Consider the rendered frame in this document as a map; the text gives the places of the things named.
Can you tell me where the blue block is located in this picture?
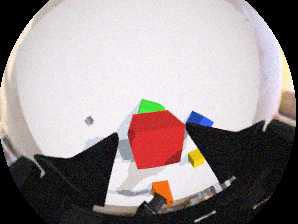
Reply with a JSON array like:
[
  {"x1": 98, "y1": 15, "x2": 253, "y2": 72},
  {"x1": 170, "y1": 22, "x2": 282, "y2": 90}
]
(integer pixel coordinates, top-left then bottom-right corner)
[{"x1": 185, "y1": 111, "x2": 214, "y2": 127}]

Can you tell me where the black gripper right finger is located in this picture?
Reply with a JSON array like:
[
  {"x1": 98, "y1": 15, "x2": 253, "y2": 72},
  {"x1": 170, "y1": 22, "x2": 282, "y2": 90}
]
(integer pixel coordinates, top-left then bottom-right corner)
[{"x1": 185, "y1": 120, "x2": 266, "y2": 184}]

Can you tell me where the yellow cube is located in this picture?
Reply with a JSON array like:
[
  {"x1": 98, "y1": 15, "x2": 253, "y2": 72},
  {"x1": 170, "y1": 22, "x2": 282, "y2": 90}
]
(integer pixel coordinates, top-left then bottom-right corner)
[{"x1": 188, "y1": 148, "x2": 205, "y2": 168}]

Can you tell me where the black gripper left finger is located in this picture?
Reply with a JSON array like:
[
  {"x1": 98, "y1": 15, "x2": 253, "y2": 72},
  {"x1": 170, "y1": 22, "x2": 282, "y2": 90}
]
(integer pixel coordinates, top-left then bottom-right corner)
[{"x1": 33, "y1": 133, "x2": 118, "y2": 208}]

